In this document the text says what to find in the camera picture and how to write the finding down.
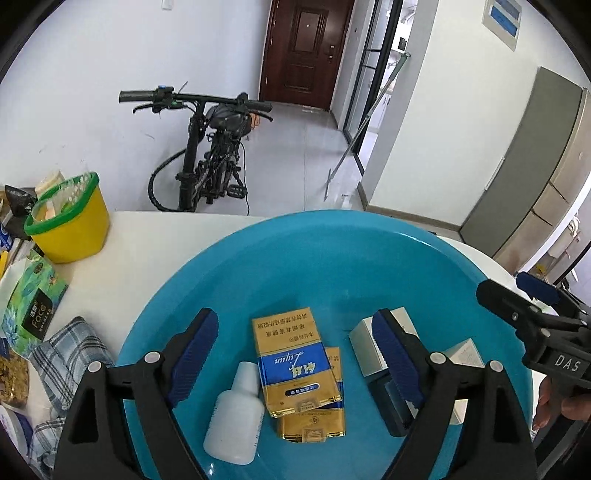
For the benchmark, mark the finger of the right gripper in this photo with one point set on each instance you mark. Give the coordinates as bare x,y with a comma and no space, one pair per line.
524,316
561,300

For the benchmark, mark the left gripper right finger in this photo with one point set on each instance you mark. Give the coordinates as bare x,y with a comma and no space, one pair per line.
495,438

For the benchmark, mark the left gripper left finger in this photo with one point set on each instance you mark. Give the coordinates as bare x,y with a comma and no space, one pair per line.
96,442

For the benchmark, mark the white plastic bottle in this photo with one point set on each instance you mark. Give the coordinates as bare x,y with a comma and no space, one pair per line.
233,432

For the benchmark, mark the cream barcode box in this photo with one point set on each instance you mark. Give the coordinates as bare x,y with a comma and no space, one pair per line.
368,354

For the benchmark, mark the gold blue cigarette carton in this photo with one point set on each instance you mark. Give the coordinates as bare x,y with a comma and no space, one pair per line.
294,368

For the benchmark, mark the gold cigarette pack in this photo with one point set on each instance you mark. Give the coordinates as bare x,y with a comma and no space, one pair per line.
318,425

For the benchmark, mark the person right hand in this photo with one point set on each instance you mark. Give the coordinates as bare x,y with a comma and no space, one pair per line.
551,404

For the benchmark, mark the blue plaid shirt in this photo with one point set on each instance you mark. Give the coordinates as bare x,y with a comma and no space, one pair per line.
61,362

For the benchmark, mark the gold grey refrigerator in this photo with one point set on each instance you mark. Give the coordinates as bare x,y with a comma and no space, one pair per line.
540,177

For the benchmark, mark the black-lid cereal jar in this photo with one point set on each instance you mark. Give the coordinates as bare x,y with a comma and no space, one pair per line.
14,380

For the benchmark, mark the green floral tissue pack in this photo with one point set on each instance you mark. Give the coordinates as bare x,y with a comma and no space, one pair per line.
31,290

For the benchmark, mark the blue plastic basin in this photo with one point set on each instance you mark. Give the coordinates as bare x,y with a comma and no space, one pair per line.
344,266

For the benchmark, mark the yellow green-rimmed bucket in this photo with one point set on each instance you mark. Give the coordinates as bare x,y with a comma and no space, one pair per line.
70,221

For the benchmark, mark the mop with metal pole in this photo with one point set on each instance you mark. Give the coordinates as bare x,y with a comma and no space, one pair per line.
366,120

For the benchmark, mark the black bicycle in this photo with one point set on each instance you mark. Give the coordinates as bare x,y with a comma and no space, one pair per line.
216,129

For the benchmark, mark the brown entrance door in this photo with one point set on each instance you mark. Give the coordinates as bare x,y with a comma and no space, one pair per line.
303,50

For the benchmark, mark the wall electrical panel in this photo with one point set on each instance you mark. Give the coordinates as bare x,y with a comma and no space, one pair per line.
503,18

